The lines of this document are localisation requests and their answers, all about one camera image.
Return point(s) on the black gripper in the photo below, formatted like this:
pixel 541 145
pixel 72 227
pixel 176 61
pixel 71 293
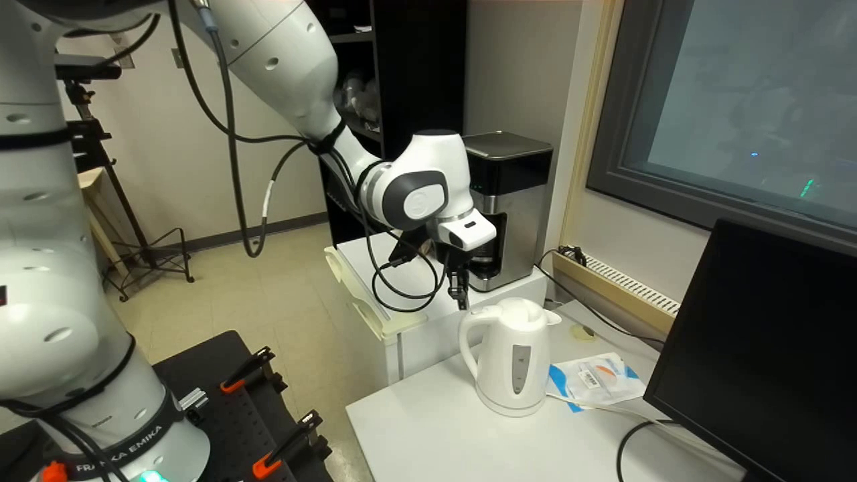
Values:
pixel 471 260

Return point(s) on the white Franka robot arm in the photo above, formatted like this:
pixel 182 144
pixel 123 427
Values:
pixel 55 270

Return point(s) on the white electric kettle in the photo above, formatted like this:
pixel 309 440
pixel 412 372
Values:
pixel 509 357

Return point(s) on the black silver coffee maker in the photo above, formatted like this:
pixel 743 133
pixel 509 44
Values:
pixel 523 204

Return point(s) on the blue white packet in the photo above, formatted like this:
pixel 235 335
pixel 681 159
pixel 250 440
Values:
pixel 596 380

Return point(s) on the black shelf unit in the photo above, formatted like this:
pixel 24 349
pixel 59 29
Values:
pixel 419 72

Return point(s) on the orange black bar clamp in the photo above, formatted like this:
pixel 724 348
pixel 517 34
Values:
pixel 285 445
pixel 246 372
pixel 51 472

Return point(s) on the black perforated base board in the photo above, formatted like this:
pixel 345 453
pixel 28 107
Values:
pixel 231 429

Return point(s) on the silver aluminium bar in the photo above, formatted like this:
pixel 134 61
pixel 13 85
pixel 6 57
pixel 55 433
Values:
pixel 194 400

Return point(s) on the black computer monitor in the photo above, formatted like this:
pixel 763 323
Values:
pixel 766 357

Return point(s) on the grey framed window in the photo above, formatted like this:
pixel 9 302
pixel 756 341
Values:
pixel 750 97

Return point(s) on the black tripod stand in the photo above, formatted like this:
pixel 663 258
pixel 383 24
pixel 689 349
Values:
pixel 107 198

